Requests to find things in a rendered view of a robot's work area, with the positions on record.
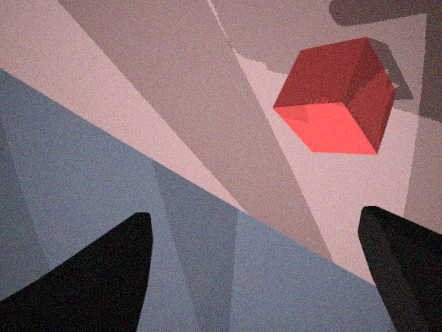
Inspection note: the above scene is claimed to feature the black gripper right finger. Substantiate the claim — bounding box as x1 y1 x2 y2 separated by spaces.
358 206 442 332

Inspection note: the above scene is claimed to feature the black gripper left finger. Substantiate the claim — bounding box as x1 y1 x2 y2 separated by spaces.
0 213 153 332

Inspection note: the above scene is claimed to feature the red cube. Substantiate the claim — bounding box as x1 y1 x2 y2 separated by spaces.
273 37 397 154

